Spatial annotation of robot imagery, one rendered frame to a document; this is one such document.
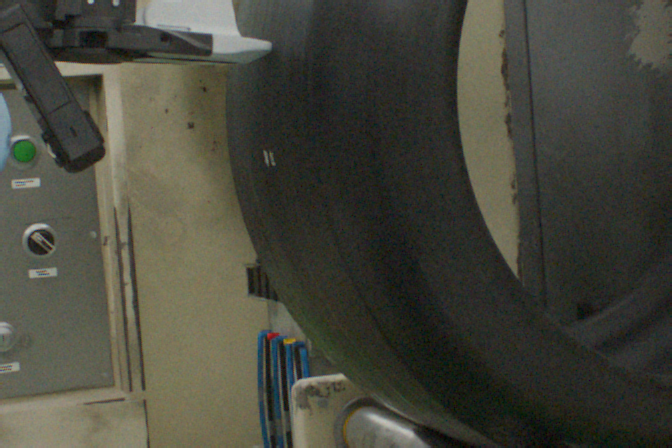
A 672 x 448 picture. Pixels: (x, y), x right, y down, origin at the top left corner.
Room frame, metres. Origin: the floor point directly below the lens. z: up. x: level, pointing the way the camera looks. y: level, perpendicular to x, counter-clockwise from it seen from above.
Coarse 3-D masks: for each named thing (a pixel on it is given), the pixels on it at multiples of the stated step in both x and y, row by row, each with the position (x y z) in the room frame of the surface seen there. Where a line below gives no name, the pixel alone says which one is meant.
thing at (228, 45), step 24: (168, 0) 0.89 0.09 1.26; (192, 0) 0.89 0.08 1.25; (216, 0) 0.90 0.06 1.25; (144, 24) 0.88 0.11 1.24; (168, 24) 0.89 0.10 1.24; (192, 24) 0.89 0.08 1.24; (216, 24) 0.90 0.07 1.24; (216, 48) 0.89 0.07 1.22; (240, 48) 0.90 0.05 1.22; (264, 48) 0.92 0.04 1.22
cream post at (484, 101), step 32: (480, 0) 1.27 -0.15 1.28; (480, 32) 1.27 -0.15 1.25; (480, 64) 1.27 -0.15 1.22; (480, 96) 1.27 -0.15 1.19; (480, 128) 1.27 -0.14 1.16; (512, 128) 1.29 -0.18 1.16; (480, 160) 1.27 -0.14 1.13; (512, 160) 1.28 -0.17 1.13; (480, 192) 1.27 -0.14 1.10; (512, 192) 1.28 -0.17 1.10; (512, 224) 1.28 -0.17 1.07; (512, 256) 1.28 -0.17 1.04
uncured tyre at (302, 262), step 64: (256, 0) 0.99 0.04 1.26; (320, 0) 0.87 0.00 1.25; (384, 0) 0.84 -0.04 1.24; (448, 0) 0.85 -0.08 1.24; (256, 64) 0.96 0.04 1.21; (320, 64) 0.86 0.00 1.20; (384, 64) 0.84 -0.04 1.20; (448, 64) 0.85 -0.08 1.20; (256, 128) 0.96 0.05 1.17; (320, 128) 0.86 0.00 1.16; (384, 128) 0.84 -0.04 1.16; (448, 128) 0.85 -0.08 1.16; (256, 192) 0.98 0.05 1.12; (320, 192) 0.87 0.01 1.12; (384, 192) 0.84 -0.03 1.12; (448, 192) 0.85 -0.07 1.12; (320, 256) 0.89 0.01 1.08; (384, 256) 0.85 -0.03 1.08; (448, 256) 0.85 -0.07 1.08; (320, 320) 0.97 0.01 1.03; (384, 320) 0.87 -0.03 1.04; (448, 320) 0.85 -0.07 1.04; (512, 320) 0.86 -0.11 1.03; (640, 320) 1.20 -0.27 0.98; (384, 384) 0.95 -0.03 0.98; (448, 384) 0.88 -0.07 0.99; (512, 384) 0.87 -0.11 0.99; (576, 384) 0.88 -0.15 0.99; (640, 384) 0.89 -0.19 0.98
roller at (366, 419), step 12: (360, 408) 1.19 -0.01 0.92; (372, 408) 1.18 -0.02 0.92; (348, 420) 1.19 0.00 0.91; (360, 420) 1.16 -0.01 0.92; (372, 420) 1.15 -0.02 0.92; (384, 420) 1.13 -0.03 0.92; (396, 420) 1.12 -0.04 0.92; (408, 420) 1.12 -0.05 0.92; (348, 432) 1.18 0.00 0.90; (360, 432) 1.15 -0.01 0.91; (372, 432) 1.13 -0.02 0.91; (384, 432) 1.11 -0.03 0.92; (396, 432) 1.09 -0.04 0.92; (408, 432) 1.08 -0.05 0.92; (420, 432) 1.07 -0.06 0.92; (432, 432) 1.06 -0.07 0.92; (348, 444) 1.18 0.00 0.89; (360, 444) 1.15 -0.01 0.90; (372, 444) 1.12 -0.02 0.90; (384, 444) 1.10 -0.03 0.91; (396, 444) 1.08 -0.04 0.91; (408, 444) 1.06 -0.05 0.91; (420, 444) 1.04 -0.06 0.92; (432, 444) 1.03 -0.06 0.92; (444, 444) 1.02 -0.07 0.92; (456, 444) 1.01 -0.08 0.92
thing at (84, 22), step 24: (0, 0) 0.86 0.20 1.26; (24, 0) 0.87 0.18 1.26; (48, 0) 0.87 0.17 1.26; (72, 0) 0.85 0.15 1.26; (96, 0) 0.87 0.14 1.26; (120, 0) 0.88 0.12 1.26; (48, 24) 0.86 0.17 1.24; (72, 24) 0.86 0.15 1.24; (96, 24) 0.86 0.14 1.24; (120, 24) 0.87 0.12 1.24; (48, 48) 0.87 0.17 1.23; (72, 48) 0.86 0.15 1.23
